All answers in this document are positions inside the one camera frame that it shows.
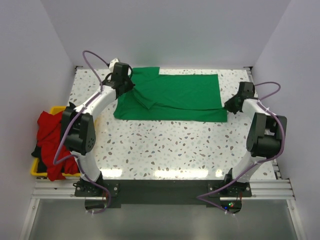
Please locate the green t shirt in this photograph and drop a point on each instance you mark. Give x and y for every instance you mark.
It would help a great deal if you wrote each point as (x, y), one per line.
(167, 97)

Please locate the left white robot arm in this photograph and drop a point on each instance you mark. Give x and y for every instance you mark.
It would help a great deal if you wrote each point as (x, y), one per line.
(77, 133)

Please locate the yellow plastic bin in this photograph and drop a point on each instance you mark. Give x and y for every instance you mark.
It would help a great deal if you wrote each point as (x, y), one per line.
(41, 169)

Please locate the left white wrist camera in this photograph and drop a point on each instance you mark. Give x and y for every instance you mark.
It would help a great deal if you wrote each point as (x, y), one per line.
(113, 62)

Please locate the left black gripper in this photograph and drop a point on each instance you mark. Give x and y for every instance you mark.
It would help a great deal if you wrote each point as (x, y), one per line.
(130, 85)

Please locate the red t shirt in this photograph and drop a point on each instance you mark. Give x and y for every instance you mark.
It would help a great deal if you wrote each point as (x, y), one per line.
(69, 166)

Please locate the black t shirt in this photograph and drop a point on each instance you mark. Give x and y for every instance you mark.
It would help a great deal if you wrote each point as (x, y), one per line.
(37, 152)

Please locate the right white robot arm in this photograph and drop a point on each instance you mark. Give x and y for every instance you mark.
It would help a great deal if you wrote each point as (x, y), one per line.
(266, 137)

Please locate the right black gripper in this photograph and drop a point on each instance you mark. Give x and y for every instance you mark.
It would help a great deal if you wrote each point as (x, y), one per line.
(228, 105)

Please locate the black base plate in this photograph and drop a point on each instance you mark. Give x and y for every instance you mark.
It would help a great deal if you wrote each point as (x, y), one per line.
(113, 193)

